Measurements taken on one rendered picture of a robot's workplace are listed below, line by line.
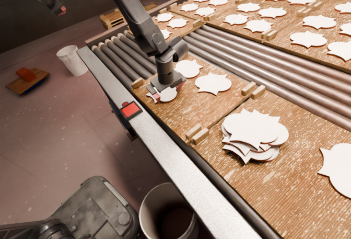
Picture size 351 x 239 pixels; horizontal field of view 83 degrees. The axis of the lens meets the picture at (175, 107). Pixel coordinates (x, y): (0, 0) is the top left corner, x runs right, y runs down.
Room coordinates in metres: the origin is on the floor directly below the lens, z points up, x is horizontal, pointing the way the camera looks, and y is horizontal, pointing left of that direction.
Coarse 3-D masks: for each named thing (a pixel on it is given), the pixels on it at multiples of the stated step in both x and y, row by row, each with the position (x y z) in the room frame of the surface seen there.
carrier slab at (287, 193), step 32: (288, 128) 0.31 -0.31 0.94; (320, 128) 0.28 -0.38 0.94; (224, 160) 0.28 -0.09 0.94; (288, 160) 0.22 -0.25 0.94; (320, 160) 0.20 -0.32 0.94; (256, 192) 0.17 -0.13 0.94; (288, 192) 0.15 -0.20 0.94; (320, 192) 0.13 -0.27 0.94; (288, 224) 0.09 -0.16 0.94; (320, 224) 0.07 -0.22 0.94
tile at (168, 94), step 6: (156, 90) 0.66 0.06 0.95; (162, 90) 0.65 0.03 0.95; (168, 90) 0.64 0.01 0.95; (174, 90) 0.63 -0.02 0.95; (150, 96) 0.64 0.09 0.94; (162, 96) 0.61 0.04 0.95; (168, 96) 0.60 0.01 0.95; (174, 96) 0.59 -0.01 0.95; (156, 102) 0.59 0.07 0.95; (162, 102) 0.59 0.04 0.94; (168, 102) 0.58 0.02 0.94
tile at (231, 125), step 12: (228, 120) 0.36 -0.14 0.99; (240, 120) 0.35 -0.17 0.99; (252, 120) 0.34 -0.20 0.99; (264, 120) 0.33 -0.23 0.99; (228, 132) 0.32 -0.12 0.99; (240, 132) 0.31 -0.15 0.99; (252, 132) 0.30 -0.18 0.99; (264, 132) 0.29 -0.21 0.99; (276, 132) 0.28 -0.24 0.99; (252, 144) 0.26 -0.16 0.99
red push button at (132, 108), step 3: (129, 105) 0.64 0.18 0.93; (132, 105) 0.63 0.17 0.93; (135, 105) 0.63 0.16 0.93; (126, 108) 0.63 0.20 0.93; (129, 108) 0.62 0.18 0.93; (132, 108) 0.61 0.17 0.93; (135, 108) 0.61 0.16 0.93; (138, 108) 0.60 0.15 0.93; (123, 111) 0.61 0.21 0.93; (126, 111) 0.61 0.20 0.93; (129, 111) 0.60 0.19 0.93; (132, 111) 0.60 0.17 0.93; (135, 111) 0.59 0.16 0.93; (126, 114) 0.59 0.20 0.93; (129, 114) 0.59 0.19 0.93
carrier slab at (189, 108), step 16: (208, 64) 0.75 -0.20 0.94; (192, 80) 0.67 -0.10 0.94; (240, 80) 0.58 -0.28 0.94; (144, 96) 0.66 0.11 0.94; (192, 96) 0.57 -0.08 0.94; (208, 96) 0.55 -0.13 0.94; (224, 96) 0.52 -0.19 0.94; (240, 96) 0.50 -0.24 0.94; (160, 112) 0.54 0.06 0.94; (176, 112) 0.51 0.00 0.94; (192, 112) 0.49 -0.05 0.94; (208, 112) 0.47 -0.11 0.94; (224, 112) 0.45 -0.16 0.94; (176, 128) 0.44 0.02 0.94; (208, 128) 0.41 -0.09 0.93
